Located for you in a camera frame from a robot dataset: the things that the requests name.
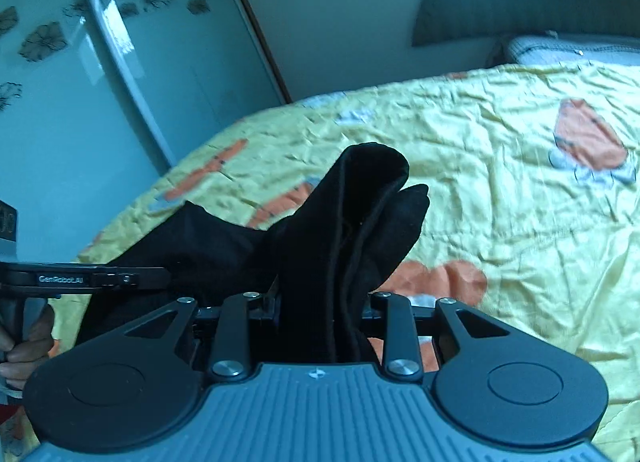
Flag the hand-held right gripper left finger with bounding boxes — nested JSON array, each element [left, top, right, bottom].
[[125, 292, 279, 383]]

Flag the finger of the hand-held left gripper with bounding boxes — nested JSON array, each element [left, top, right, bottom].
[[97, 266, 172, 291]]

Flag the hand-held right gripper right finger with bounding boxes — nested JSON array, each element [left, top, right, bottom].
[[367, 292, 508, 383]]

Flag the black pants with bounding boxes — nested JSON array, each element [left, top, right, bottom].
[[75, 142, 431, 364]]

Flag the person's left hand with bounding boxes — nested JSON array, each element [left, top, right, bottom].
[[0, 306, 57, 393]]

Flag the yellow carrot-print blanket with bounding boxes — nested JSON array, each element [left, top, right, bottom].
[[0, 59, 640, 462]]

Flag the floral glass wardrobe door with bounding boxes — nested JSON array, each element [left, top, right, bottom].
[[0, 0, 294, 263]]

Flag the grey striped pillow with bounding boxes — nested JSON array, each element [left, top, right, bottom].
[[504, 34, 640, 66]]

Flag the dark arched headboard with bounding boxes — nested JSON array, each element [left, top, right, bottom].
[[411, 0, 640, 48]]

